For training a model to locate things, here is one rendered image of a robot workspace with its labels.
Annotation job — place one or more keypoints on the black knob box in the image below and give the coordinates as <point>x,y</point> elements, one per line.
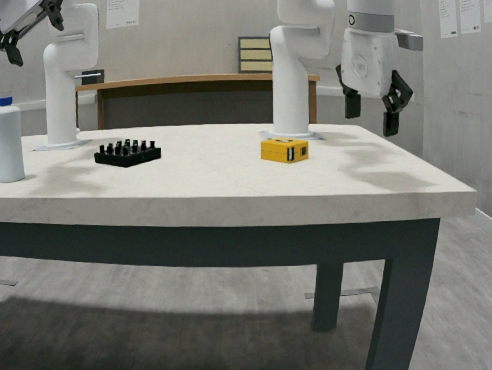
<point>130,155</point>

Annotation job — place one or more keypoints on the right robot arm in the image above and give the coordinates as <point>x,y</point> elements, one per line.
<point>62,57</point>

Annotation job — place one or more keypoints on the white bottle with blue cap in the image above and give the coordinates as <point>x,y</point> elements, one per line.
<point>11,155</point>

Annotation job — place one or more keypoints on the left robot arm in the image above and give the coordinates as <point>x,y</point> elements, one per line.
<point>288,43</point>

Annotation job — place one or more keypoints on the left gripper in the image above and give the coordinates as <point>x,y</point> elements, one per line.
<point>362,70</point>

